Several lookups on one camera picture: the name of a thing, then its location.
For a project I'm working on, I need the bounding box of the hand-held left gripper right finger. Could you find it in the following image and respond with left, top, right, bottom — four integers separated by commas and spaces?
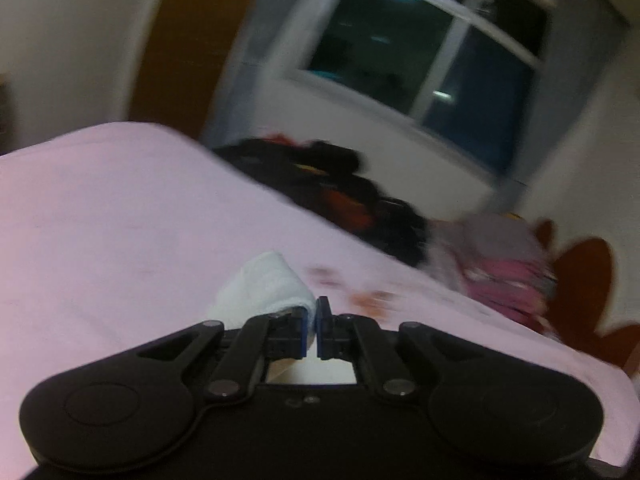
316, 296, 483, 402

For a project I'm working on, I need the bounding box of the white fluffy towel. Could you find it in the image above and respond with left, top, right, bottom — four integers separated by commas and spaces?
209, 251, 319, 343

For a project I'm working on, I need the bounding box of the grey blue curtain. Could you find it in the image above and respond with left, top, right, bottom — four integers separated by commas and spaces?
492, 0, 633, 211
200, 0, 341, 153

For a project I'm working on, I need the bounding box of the pile of black clothes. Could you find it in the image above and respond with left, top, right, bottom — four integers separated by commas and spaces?
214, 132, 432, 269

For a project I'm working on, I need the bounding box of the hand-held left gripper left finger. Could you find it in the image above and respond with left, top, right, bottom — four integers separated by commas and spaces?
131, 308, 307, 404

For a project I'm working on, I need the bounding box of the pink floral bedsheet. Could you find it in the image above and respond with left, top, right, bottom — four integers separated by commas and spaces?
0, 121, 636, 480

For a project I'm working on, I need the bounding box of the heart-shaped brown headboard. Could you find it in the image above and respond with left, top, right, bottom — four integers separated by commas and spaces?
531, 217, 640, 373

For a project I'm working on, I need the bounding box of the brown wooden wardrobe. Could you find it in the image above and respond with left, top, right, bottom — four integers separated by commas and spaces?
127, 0, 268, 136

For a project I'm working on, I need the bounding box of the stack of folded clothes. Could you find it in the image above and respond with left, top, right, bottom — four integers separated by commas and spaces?
425, 211, 560, 333

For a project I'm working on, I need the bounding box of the white framed window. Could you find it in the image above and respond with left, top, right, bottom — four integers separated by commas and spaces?
281, 0, 562, 177

